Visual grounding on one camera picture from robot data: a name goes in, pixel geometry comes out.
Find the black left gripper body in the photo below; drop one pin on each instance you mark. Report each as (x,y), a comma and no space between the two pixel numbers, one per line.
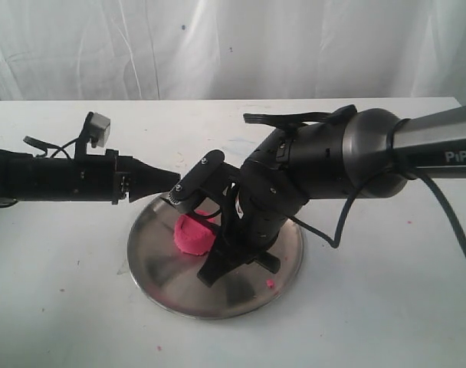
(121,175)

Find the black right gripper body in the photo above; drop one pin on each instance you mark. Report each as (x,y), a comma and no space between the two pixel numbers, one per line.
(251,228)

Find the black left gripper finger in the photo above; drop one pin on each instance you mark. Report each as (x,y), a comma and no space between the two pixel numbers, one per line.
(147,180)

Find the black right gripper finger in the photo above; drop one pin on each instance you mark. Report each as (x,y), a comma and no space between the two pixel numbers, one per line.
(220,261)

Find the pink dough lump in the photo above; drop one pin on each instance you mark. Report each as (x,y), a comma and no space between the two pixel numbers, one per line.
(191,237)

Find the black knife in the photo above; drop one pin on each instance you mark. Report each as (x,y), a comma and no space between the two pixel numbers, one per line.
(269,262)

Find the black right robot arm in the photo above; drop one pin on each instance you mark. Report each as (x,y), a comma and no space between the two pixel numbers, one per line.
(346,154)

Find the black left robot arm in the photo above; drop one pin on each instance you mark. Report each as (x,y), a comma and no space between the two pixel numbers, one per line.
(89,178)

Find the small pink dough crumb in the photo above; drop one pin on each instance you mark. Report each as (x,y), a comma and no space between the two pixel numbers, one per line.
(270,284)

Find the round stainless steel plate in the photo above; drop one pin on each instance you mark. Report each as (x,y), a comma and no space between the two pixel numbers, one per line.
(169,277)

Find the white backdrop curtain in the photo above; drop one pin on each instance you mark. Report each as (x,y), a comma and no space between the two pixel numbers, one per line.
(191,50)

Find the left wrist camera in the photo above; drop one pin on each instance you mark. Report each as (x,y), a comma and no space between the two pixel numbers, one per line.
(95,132)

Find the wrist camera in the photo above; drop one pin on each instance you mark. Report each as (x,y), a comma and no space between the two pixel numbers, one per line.
(207,179)
(95,132)

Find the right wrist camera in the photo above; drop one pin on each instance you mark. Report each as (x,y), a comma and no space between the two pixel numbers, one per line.
(207,179)

